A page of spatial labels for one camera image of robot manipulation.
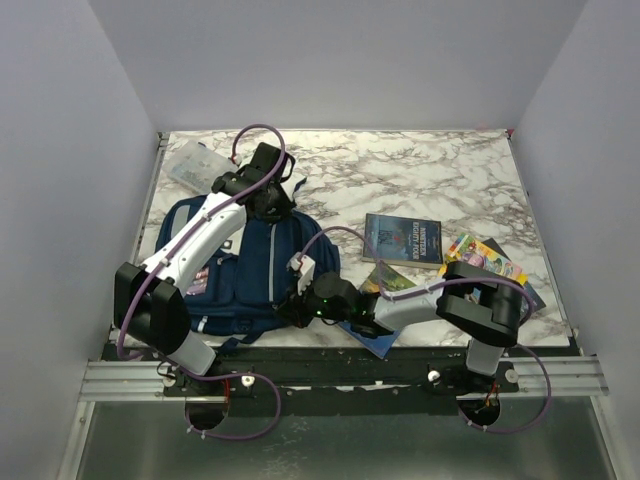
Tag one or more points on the Nineteen Eighty-Four book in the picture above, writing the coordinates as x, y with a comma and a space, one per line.
403, 241

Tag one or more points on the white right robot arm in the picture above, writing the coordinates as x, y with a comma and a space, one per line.
488, 307

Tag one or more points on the black mounting base plate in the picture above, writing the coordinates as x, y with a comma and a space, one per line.
264, 381

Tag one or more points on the aluminium extrusion rail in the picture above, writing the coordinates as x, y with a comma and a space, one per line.
141, 381

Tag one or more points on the colourful children's book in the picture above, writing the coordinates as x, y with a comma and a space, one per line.
469, 250

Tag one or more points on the clear plastic organiser box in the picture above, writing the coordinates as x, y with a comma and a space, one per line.
196, 167

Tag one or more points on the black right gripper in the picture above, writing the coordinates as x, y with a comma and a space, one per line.
293, 310

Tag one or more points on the purple highlighter marker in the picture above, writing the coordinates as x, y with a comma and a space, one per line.
199, 284

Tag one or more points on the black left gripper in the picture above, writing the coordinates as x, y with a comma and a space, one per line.
282, 211

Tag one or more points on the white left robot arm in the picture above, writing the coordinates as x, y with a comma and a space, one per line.
149, 300

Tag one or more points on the blue picture book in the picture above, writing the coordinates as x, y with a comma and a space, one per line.
537, 301

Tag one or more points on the navy blue student backpack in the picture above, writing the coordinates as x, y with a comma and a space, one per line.
248, 274

